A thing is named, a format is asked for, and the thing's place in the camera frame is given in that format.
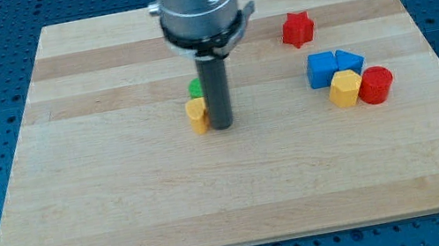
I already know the blue triangle block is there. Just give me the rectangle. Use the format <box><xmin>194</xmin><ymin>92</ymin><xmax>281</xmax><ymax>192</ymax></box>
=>
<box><xmin>335</xmin><ymin>49</ymin><xmax>365</xmax><ymax>75</ymax></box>

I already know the blue cube block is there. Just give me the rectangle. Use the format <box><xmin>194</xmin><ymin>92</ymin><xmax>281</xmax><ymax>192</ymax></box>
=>
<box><xmin>306</xmin><ymin>51</ymin><xmax>338</xmax><ymax>89</ymax></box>

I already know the yellow heart block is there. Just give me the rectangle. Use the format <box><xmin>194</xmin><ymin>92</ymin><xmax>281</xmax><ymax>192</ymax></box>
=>
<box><xmin>185</xmin><ymin>97</ymin><xmax>210</xmax><ymax>135</ymax></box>

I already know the red star block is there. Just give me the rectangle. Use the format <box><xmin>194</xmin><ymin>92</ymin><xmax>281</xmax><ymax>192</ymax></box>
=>
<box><xmin>282</xmin><ymin>11</ymin><xmax>315</xmax><ymax>49</ymax></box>

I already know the light wooden board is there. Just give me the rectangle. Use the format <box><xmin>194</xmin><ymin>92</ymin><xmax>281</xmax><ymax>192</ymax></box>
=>
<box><xmin>0</xmin><ymin>0</ymin><xmax>439</xmax><ymax>246</ymax></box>

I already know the red cylinder block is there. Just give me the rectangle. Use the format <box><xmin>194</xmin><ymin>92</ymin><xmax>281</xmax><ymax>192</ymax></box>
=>
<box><xmin>359</xmin><ymin>66</ymin><xmax>393</xmax><ymax>105</ymax></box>

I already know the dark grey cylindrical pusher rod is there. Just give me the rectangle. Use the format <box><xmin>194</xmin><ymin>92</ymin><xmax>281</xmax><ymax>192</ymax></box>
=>
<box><xmin>195</xmin><ymin>58</ymin><xmax>234</xmax><ymax>130</ymax></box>

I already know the yellow hexagon block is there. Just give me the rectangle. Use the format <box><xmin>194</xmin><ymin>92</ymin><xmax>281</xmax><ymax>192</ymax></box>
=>
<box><xmin>329</xmin><ymin>70</ymin><xmax>362</xmax><ymax>108</ymax></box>

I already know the green round block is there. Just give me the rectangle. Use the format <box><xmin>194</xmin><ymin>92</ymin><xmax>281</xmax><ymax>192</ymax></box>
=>
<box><xmin>188</xmin><ymin>78</ymin><xmax>203</xmax><ymax>99</ymax></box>

